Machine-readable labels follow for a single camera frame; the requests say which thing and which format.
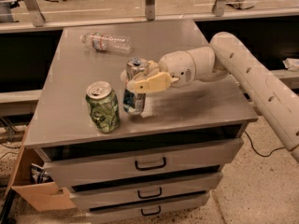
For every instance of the top grey drawer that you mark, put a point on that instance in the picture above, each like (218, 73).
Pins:
(98, 169)

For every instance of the grey drawer cabinet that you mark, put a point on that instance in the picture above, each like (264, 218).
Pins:
(62, 129)

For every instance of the slim Red Bull can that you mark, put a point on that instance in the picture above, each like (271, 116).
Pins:
(133, 103)

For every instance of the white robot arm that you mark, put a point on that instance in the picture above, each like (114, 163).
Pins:
(226, 55)

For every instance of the clear plastic water bottle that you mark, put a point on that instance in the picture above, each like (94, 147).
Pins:
(106, 42)

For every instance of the right metal railing post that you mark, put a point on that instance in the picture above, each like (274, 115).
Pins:
(218, 7)

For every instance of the brown cardboard box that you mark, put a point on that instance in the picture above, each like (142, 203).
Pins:
(43, 197)

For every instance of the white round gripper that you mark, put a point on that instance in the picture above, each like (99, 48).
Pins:
(176, 66)

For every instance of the middle metal railing post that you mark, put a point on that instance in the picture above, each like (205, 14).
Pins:
(150, 10)

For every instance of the metal railing post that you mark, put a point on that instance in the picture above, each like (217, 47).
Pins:
(35, 13)
(150, 10)
(218, 7)

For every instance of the middle grey drawer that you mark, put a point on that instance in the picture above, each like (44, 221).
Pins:
(146, 191)

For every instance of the left metal railing post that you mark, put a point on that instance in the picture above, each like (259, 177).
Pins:
(35, 13)

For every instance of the green soda can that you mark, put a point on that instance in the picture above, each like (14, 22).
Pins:
(103, 106)

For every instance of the bottom grey drawer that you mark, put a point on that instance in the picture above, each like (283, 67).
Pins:
(148, 208)

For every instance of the grey drawer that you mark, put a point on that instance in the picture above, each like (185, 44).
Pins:
(148, 208)
(98, 169)
(146, 191)

